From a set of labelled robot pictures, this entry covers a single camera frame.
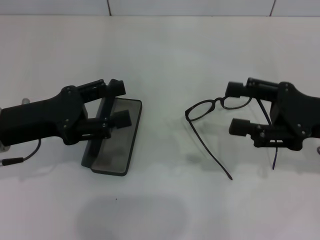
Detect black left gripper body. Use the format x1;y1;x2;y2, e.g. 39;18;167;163
0;84;89;146

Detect left gripper cable with plug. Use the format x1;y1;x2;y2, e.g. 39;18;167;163
0;139;42;168

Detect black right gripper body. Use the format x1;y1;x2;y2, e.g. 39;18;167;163
271;81;320;152

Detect black glasses case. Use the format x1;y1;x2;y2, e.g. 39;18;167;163
80;96;143;178

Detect black glasses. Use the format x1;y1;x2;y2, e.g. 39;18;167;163
184;95;280;181

